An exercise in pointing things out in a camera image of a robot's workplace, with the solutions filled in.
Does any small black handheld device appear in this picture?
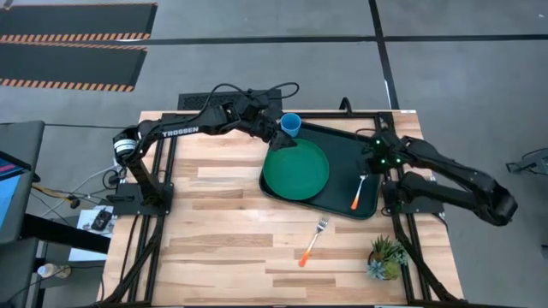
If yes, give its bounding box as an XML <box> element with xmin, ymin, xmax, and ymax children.
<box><xmin>90</xmin><ymin>208</ymin><xmax>114</xmax><ymax>233</ymax></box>

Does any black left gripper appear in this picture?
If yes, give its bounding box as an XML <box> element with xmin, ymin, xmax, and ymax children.
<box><xmin>239</xmin><ymin>94</ymin><xmax>299</xmax><ymax>152</ymax></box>

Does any black floor vent grate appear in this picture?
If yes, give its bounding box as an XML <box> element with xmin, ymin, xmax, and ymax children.
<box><xmin>177</xmin><ymin>88</ymin><xmax>283</xmax><ymax>111</ymax></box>

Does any orange-handled metal spoon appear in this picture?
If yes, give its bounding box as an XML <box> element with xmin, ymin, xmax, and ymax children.
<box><xmin>349</xmin><ymin>172</ymin><xmax>369</xmax><ymax>211</ymax></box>

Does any orange-handled metal fork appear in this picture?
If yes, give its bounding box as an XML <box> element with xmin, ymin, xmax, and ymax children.
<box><xmin>298</xmin><ymin>216</ymin><xmax>331</xmax><ymax>268</ymax></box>

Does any clear plastic bottle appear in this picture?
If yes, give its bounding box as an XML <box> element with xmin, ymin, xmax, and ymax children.
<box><xmin>36</xmin><ymin>263</ymin><xmax>72</xmax><ymax>279</ymax></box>

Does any grey monitor with blue screen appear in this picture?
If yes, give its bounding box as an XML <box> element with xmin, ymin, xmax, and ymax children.
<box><xmin>0</xmin><ymin>120</ymin><xmax>46</xmax><ymax>246</ymax></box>

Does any dark green serving tray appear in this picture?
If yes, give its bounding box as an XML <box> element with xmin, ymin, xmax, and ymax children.
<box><xmin>259</xmin><ymin>121</ymin><xmax>383</xmax><ymax>221</ymax></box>

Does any black hazard-striped floor mat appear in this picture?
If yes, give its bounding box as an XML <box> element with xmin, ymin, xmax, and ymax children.
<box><xmin>0</xmin><ymin>41</ymin><xmax>149</xmax><ymax>93</ymax></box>
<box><xmin>0</xmin><ymin>2</ymin><xmax>158</xmax><ymax>44</ymax></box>

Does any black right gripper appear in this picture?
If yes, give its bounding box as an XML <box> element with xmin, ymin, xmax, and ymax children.
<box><xmin>356</xmin><ymin>129</ymin><xmax>408</xmax><ymax>175</ymax></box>

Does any white paper sheet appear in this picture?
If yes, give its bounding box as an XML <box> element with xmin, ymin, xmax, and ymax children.
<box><xmin>68</xmin><ymin>204</ymin><xmax>116</xmax><ymax>263</ymax></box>

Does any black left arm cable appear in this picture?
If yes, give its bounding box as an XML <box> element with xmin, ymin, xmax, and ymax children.
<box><xmin>200</xmin><ymin>81</ymin><xmax>301</xmax><ymax>113</ymax></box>

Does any potted succulent plant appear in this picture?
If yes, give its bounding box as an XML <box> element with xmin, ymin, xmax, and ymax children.
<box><xmin>366</xmin><ymin>234</ymin><xmax>410</xmax><ymax>281</ymax></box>

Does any yellow floor cable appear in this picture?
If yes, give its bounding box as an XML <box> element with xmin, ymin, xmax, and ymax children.
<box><xmin>30</xmin><ymin>183</ymin><xmax>82</xmax><ymax>202</ymax></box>

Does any blue plastic cup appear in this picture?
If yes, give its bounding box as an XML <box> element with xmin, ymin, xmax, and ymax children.
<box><xmin>280</xmin><ymin>112</ymin><xmax>302</xmax><ymax>139</ymax></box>

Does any green round plate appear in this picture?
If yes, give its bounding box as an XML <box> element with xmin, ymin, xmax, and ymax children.
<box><xmin>262</xmin><ymin>137</ymin><xmax>331</xmax><ymax>201</ymax></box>

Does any black desk bar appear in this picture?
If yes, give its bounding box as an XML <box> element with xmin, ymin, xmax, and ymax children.
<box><xmin>19</xmin><ymin>212</ymin><xmax>111</xmax><ymax>254</ymax></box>

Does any black aluminium table frame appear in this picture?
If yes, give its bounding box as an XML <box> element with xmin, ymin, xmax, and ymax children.
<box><xmin>92</xmin><ymin>110</ymin><xmax>468</xmax><ymax>308</ymax></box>

